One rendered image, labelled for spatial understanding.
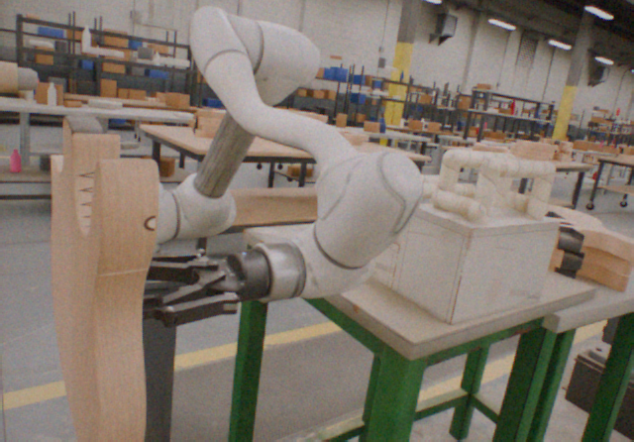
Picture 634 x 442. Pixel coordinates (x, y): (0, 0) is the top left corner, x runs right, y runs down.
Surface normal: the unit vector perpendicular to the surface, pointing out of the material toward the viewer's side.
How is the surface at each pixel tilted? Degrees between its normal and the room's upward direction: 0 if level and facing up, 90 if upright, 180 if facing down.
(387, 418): 90
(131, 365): 71
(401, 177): 47
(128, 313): 97
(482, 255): 90
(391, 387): 90
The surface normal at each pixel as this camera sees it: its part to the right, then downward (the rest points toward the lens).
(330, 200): -0.84, -0.04
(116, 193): 0.58, 0.22
